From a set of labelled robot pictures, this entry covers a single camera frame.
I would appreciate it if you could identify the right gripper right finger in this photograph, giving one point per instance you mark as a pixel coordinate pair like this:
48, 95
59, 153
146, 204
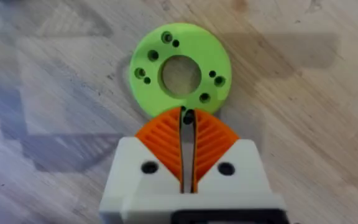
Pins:
228, 155

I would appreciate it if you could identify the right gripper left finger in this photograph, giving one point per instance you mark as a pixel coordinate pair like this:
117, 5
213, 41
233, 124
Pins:
148, 155

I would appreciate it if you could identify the green disc with holes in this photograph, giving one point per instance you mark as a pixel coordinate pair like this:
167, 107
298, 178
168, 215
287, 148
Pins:
194, 46

